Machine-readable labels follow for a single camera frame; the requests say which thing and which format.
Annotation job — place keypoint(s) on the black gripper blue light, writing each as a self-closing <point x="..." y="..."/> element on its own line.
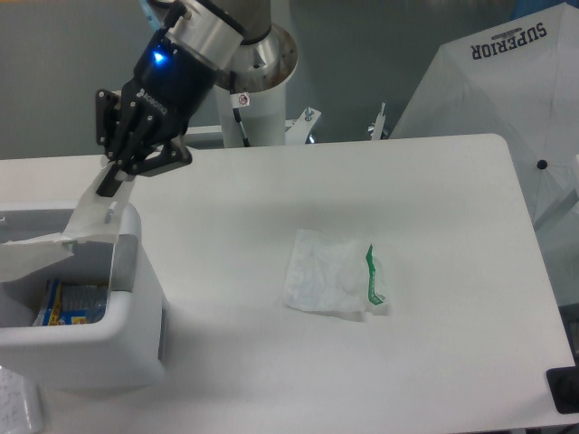
<point x="139" y="127"/>

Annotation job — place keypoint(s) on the white plastic package barcode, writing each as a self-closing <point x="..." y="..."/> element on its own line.
<point x="95" y="218"/>

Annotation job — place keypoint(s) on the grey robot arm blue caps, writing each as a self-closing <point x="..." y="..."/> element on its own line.
<point x="206" y="29"/>

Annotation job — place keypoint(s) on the white trash can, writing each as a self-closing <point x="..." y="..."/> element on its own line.
<point x="120" y="344"/>

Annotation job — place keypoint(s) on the blue yellow snack wrapper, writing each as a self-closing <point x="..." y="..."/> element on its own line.
<point x="67" y="304"/>

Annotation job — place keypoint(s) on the metal clamp behind table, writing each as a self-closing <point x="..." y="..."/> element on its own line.
<point x="377" y="131"/>

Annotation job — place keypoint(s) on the crumpled white bag green stripe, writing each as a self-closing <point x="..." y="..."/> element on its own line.
<point x="335" y="276"/>

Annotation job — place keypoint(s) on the white umbrella Superior print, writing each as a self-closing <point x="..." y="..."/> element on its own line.
<point x="518" y="80"/>

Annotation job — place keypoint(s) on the black device at table corner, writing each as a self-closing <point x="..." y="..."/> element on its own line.
<point x="563" y="384"/>

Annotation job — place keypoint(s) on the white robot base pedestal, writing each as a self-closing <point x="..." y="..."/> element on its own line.
<point x="251" y="92"/>

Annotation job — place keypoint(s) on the white mounting bracket with bolt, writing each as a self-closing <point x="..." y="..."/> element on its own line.
<point x="298" y="131"/>

